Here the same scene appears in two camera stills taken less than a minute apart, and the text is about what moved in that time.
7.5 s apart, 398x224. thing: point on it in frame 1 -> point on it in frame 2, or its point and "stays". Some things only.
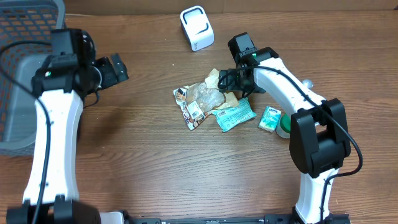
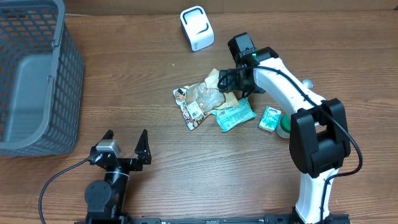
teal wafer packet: [227, 118] stays
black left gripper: [111, 78] -> [136, 164]
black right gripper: [231, 79] stays
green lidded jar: [283, 128] stays
